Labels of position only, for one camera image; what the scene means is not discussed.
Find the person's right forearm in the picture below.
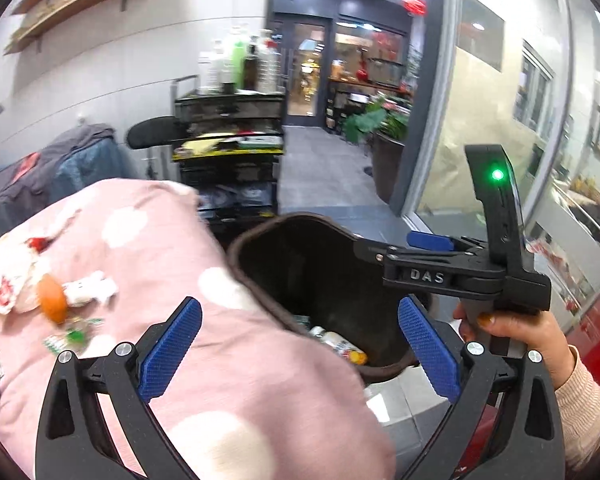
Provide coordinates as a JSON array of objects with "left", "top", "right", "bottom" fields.
[{"left": 552, "top": 345, "right": 600, "bottom": 471}]

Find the dark brown bottle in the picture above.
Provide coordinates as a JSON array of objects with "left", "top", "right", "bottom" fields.
[{"left": 242, "top": 45, "right": 258, "bottom": 92}]

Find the glass door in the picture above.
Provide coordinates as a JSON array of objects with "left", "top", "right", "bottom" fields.
[{"left": 280, "top": 17, "right": 331, "bottom": 126}]

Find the white pump bottle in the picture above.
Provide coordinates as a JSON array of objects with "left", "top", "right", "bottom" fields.
[{"left": 212, "top": 40, "right": 235, "bottom": 92}]

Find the pink polka dot blanket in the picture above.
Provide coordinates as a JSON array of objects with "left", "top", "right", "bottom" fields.
[{"left": 0, "top": 178, "right": 398, "bottom": 480}]

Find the white jar bottle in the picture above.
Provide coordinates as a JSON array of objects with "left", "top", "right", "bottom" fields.
[{"left": 197, "top": 52, "right": 223, "bottom": 93}]

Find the dark grey door frame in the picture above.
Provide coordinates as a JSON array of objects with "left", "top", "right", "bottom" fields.
[{"left": 267, "top": 0, "right": 456, "bottom": 216}]

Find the grey covered massage bed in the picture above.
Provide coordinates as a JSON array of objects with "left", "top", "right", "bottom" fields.
[{"left": 0, "top": 122, "right": 141, "bottom": 256}]

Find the dark brown trash bin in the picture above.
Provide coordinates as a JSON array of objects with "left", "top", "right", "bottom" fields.
[{"left": 226, "top": 212, "right": 436, "bottom": 386}]

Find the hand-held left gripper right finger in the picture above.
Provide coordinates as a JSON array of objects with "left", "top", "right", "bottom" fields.
[{"left": 397, "top": 295, "right": 566, "bottom": 480}]

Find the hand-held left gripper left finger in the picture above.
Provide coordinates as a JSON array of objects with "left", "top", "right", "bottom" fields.
[{"left": 34, "top": 296, "right": 203, "bottom": 480}]

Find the red cloth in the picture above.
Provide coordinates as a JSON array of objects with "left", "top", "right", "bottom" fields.
[{"left": 12, "top": 155, "right": 38, "bottom": 181}]

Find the red and white wrapper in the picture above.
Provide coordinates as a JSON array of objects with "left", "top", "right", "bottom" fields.
[{"left": 0, "top": 237, "right": 41, "bottom": 316}]

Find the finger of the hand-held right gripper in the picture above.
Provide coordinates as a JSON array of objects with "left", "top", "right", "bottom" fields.
[
  {"left": 406, "top": 230, "right": 486, "bottom": 256},
  {"left": 352, "top": 237, "right": 411, "bottom": 267}
]

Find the black chair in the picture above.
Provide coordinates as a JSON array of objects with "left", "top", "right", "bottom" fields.
[{"left": 126, "top": 116, "right": 181, "bottom": 181}]

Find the white tissue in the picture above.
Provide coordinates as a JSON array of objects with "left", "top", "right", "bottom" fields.
[{"left": 62, "top": 270, "right": 118, "bottom": 307}]

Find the person's right hand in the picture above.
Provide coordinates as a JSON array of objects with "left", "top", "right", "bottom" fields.
[{"left": 452, "top": 302, "right": 578, "bottom": 391}]

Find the yellow paper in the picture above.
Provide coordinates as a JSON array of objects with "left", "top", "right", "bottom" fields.
[{"left": 180, "top": 137, "right": 231, "bottom": 153}]

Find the orange and white plastic bottle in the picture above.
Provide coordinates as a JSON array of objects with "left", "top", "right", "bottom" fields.
[{"left": 307, "top": 326, "right": 368, "bottom": 366}]

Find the black trolley cart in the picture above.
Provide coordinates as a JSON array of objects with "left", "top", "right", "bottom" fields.
[{"left": 170, "top": 75, "right": 287, "bottom": 221}]

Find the dark plant pot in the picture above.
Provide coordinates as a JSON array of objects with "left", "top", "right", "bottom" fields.
[{"left": 370, "top": 130, "right": 406, "bottom": 206}]

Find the orange round object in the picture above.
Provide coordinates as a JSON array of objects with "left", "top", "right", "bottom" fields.
[{"left": 37, "top": 274, "right": 68, "bottom": 323}]

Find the clear pump bottle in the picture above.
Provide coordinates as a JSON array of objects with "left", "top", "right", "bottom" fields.
[{"left": 256, "top": 40, "right": 281, "bottom": 95}]

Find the green leafy plant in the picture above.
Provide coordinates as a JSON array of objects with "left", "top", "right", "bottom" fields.
[{"left": 342, "top": 92, "right": 413, "bottom": 143}]

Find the green bottle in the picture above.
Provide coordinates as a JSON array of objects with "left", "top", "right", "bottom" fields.
[{"left": 232, "top": 42, "right": 246, "bottom": 88}]

